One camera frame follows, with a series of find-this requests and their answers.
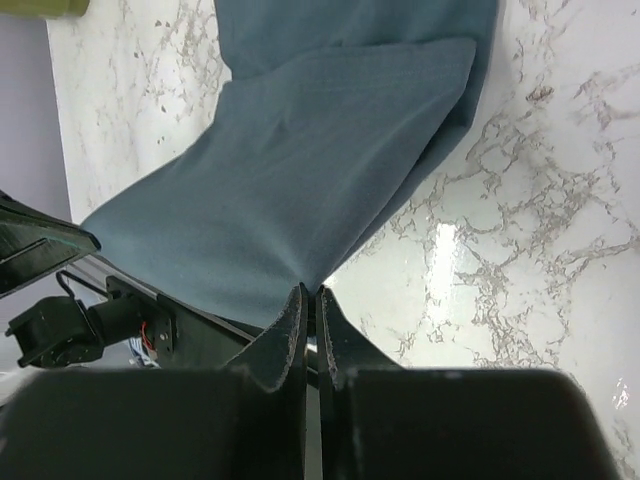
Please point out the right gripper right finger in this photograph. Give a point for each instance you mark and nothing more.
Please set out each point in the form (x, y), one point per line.
(382, 421)

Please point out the blue-grey t-shirt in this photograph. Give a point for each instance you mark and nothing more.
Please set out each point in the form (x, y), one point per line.
(335, 112)

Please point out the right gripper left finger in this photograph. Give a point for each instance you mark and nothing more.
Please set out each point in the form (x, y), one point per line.
(245, 420)

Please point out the olive green plastic bin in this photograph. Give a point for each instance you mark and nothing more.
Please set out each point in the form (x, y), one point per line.
(45, 8)

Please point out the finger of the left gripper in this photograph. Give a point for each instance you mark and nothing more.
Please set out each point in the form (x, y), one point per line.
(35, 245)

